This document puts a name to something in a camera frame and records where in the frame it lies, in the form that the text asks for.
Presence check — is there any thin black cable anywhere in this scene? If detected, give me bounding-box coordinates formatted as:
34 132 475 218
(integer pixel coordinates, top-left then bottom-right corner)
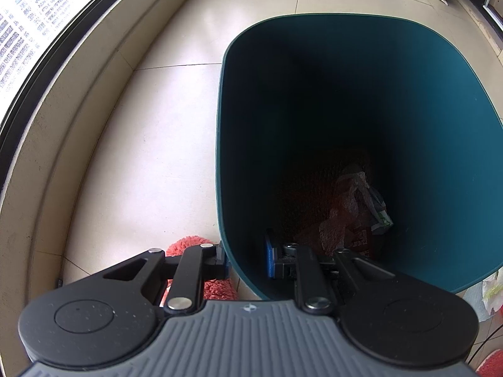
466 320 503 367

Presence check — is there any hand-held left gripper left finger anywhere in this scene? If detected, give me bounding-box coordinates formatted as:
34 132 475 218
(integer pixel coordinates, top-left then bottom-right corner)
84 240 231 314

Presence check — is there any blue white wrapper packet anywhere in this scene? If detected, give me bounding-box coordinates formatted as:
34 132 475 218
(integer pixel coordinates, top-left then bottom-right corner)
338 163 394 236

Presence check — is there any pale crumpled plastic wrap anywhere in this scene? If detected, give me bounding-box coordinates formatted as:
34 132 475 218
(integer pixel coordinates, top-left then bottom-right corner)
481 269 503 317

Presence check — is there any orange foam fruit net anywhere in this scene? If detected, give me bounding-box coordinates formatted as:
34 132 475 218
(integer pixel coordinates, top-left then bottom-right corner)
473 351 503 377

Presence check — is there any coral fuzzy slipper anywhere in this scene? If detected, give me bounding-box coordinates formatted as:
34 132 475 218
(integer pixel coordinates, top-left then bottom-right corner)
165 235 238 303

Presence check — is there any teal plastic waste bin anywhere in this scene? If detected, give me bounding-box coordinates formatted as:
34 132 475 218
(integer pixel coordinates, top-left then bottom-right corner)
215 13 503 301

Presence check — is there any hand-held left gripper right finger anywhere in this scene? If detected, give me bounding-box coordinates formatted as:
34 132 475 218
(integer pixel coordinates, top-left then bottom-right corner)
265 228 409 317

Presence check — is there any black window frame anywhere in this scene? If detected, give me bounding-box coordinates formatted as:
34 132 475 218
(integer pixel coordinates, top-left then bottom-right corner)
0 0 138 183

